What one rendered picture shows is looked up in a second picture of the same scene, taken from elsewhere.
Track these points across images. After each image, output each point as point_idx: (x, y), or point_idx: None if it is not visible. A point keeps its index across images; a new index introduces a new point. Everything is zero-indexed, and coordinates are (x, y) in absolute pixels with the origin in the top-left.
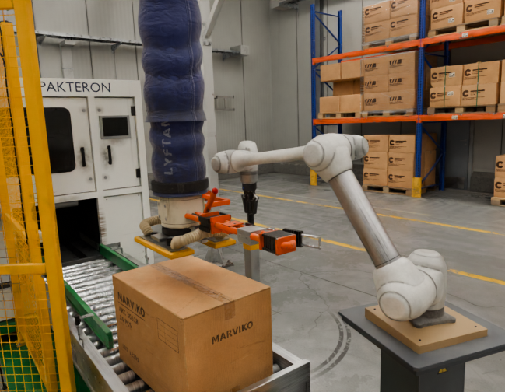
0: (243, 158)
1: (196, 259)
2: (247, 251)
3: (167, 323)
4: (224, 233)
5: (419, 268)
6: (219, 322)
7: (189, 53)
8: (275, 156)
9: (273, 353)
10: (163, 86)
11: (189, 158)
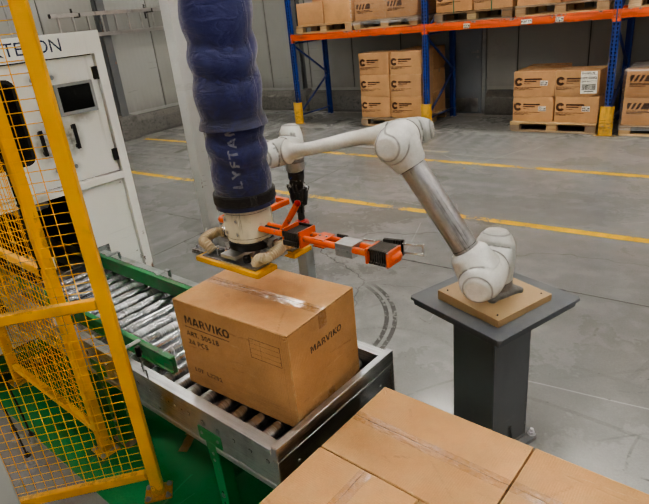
0: (296, 149)
1: None
2: None
3: (264, 342)
4: None
5: (492, 248)
6: (315, 332)
7: (248, 50)
8: (332, 144)
9: None
10: (225, 93)
11: (258, 167)
